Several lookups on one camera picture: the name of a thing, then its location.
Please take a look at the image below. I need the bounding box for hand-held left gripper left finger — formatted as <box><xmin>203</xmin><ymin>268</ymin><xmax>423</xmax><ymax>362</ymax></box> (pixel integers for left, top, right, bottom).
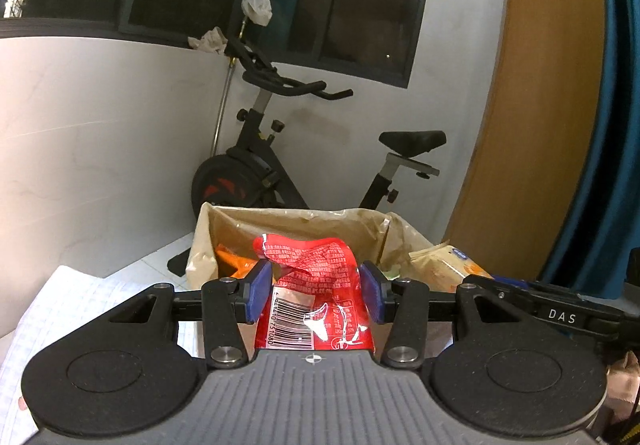
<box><xmin>106</xmin><ymin>259</ymin><xmax>274</xmax><ymax>369</ymax></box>

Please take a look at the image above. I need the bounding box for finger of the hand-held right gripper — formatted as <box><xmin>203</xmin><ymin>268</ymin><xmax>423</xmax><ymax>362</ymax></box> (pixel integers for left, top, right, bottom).
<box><xmin>461</xmin><ymin>273</ymin><xmax>640</xmax><ymax>342</ymax></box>

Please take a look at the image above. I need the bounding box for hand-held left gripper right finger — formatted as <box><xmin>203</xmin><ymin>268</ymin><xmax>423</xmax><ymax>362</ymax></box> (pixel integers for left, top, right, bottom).
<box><xmin>359</xmin><ymin>260</ymin><xmax>532</xmax><ymax>368</ymax></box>

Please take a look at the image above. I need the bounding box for orange snack bag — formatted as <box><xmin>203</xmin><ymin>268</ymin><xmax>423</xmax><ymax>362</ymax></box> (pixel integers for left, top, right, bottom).
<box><xmin>215</xmin><ymin>245</ymin><xmax>262</xmax><ymax>276</ymax></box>

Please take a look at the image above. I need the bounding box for red snack bag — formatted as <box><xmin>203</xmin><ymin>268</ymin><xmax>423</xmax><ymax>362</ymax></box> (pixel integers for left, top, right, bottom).
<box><xmin>253</xmin><ymin>233</ymin><xmax>377</xmax><ymax>354</ymax></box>

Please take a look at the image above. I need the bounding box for cardboard box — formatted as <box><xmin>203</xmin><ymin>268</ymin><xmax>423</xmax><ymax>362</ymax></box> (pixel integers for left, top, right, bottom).
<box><xmin>185</xmin><ymin>202</ymin><xmax>454</xmax><ymax>362</ymax></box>

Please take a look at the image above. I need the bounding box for beige snack packet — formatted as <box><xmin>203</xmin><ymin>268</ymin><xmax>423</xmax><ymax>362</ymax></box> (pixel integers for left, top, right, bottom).
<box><xmin>408</xmin><ymin>244</ymin><xmax>497</xmax><ymax>283</ymax></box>

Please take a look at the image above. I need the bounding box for person's right hand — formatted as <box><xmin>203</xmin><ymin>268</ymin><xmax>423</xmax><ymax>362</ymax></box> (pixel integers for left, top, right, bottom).
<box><xmin>606</xmin><ymin>350</ymin><xmax>640</xmax><ymax>420</ymax></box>

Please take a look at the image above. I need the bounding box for black exercise bike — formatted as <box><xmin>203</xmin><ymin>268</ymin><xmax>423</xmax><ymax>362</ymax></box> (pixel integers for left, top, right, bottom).
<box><xmin>167</xmin><ymin>32</ymin><xmax>448</xmax><ymax>277</ymax></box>

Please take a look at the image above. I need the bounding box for blue checked tablecloth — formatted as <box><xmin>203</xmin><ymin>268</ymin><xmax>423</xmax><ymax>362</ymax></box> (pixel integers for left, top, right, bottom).
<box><xmin>0</xmin><ymin>265</ymin><xmax>212</xmax><ymax>443</ymax></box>

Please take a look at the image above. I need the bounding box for blue curtain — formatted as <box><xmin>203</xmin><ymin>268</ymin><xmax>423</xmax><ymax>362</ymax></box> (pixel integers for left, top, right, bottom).
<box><xmin>540</xmin><ymin>0</ymin><xmax>640</xmax><ymax>302</ymax></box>

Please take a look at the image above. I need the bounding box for metal pole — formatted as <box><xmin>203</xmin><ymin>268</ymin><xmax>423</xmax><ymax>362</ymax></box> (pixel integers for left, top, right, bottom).
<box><xmin>211</xmin><ymin>18</ymin><xmax>247</xmax><ymax>158</ymax></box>

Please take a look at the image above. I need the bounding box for wooden door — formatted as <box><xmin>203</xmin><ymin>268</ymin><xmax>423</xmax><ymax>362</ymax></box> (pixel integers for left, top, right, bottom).
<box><xmin>444</xmin><ymin>0</ymin><xmax>610</xmax><ymax>277</ymax></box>

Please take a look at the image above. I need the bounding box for beige crumpled rag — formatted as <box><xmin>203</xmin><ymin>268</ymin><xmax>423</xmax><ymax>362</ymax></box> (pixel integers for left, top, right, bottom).
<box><xmin>187</xmin><ymin>26</ymin><xmax>229</xmax><ymax>56</ymax></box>

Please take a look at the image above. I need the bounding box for white cloth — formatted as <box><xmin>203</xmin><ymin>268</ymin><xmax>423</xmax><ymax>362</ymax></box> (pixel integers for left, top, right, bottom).
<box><xmin>241</xmin><ymin>0</ymin><xmax>274</xmax><ymax>27</ymax></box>

